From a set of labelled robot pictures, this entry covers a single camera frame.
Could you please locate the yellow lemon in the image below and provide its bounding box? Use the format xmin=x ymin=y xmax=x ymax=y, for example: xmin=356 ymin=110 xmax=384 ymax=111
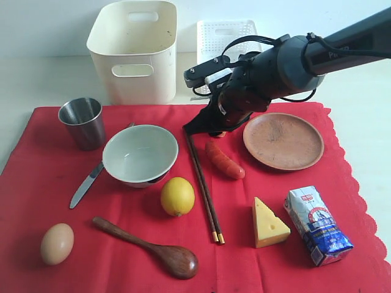
xmin=160 ymin=177 xmax=195 ymax=217

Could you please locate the yellow cheese wedge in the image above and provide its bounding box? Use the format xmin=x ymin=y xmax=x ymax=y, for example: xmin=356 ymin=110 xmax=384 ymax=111
xmin=252 ymin=197 xmax=291 ymax=248

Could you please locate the pale green ceramic bowl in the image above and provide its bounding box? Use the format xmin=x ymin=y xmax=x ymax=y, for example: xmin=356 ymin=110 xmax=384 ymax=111
xmin=102 ymin=125 xmax=179 ymax=189

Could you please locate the blue white milk carton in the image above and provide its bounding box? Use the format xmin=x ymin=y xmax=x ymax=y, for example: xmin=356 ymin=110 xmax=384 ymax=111
xmin=284 ymin=186 xmax=354 ymax=267

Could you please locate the dark wooden chopstick right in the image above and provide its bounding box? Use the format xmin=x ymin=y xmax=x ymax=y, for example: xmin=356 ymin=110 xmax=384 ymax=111
xmin=188 ymin=134 xmax=225 ymax=245

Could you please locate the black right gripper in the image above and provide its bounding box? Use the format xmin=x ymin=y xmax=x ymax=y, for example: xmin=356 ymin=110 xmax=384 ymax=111
xmin=183 ymin=35 xmax=324 ymax=138

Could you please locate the red table cloth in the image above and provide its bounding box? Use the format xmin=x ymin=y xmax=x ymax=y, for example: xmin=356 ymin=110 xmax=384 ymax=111
xmin=1 ymin=103 xmax=390 ymax=292

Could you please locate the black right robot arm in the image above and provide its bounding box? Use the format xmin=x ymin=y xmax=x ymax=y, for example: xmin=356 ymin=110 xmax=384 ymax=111
xmin=183 ymin=9 xmax=390 ymax=135

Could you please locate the cream plastic bin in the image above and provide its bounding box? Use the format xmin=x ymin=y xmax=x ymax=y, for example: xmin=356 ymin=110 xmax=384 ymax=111
xmin=86 ymin=1 xmax=177 ymax=105

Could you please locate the red sausage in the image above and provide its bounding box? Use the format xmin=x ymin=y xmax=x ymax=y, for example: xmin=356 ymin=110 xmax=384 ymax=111
xmin=205 ymin=140 xmax=245 ymax=179

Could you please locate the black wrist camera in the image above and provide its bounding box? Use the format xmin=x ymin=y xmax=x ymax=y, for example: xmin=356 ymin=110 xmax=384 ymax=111
xmin=183 ymin=55 xmax=232 ymax=89

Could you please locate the brown wooden plate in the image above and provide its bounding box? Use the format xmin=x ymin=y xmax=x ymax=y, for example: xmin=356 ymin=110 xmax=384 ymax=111
xmin=243 ymin=113 xmax=324 ymax=171

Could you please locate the brown egg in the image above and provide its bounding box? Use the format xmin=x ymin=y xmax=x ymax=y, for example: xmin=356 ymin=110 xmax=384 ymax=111
xmin=40 ymin=223 xmax=75 ymax=266

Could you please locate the white perforated plastic basket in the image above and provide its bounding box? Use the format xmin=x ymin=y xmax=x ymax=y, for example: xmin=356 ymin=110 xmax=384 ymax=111
xmin=196 ymin=20 xmax=263 ymax=95

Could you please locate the metal table knife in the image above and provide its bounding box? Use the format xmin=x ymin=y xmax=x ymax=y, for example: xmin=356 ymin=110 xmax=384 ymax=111
xmin=69 ymin=161 xmax=104 ymax=209

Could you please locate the dark wooden spoon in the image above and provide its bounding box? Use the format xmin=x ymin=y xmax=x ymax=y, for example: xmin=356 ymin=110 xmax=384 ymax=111
xmin=92 ymin=217 xmax=199 ymax=280

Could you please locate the dark wooden chopstick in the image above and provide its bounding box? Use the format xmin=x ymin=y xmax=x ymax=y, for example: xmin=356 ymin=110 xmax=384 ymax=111
xmin=188 ymin=134 xmax=225 ymax=245
xmin=183 ymin=131 xmax=219 ymax=243

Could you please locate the dark wooden chopstick left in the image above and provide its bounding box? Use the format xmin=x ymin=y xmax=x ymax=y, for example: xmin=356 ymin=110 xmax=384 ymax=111
xmin=183 ymin=131 xmax=219 ymax=243

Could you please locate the stainless steel cup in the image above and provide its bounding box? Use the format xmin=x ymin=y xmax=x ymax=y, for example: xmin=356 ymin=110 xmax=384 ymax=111
xmin=58 ymin=97 xmax=106 ymax=151

